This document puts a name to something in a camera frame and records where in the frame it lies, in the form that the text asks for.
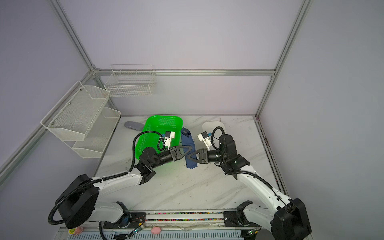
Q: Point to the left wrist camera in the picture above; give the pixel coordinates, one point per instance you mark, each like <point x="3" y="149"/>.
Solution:
<point x="167" y="139"/>

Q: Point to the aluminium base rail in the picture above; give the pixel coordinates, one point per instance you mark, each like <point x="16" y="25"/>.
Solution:
<point x="175" y="225"/>

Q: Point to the aluminium frame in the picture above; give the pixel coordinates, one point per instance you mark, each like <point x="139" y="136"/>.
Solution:
<point x="14" y="162"/>

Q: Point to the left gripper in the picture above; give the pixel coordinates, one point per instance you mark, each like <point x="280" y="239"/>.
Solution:
<point x="177" y="155"/>

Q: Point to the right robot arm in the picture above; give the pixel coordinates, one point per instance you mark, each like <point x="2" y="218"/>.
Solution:
<point x="285" y="218"/>

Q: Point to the pink toy ball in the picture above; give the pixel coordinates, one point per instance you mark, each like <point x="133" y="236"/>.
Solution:
<point x="156" y="230"/>

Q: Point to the white rectangular tray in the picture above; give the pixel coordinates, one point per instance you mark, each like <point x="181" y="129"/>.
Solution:
<point x="211" y="125"/>

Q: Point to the white mesh two-tier shelf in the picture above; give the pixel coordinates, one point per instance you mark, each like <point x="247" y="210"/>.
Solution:
<point x="83" y="121"/>

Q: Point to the pink green toy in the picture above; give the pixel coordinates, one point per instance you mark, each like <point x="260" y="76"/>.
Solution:
<point x="76" y="231"/>

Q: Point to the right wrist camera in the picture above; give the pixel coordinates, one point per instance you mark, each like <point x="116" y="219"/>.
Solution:
<point x="206" y="139"/>

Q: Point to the grey oval pouch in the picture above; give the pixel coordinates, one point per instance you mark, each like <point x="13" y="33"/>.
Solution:
<point x="134" y="125"/>

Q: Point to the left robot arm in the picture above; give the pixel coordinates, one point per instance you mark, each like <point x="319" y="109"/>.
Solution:
<point x="83" y="201"/>

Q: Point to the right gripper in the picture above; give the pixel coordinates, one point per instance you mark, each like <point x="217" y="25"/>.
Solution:
<point x="203" y="156"/>

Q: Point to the white wire basket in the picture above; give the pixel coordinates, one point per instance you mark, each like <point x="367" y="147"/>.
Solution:
<point x="131" y="81"/>

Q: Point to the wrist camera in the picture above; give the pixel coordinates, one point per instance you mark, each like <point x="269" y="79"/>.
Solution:
<point x="167" y="139"/>
<point x="206" y="139"/>

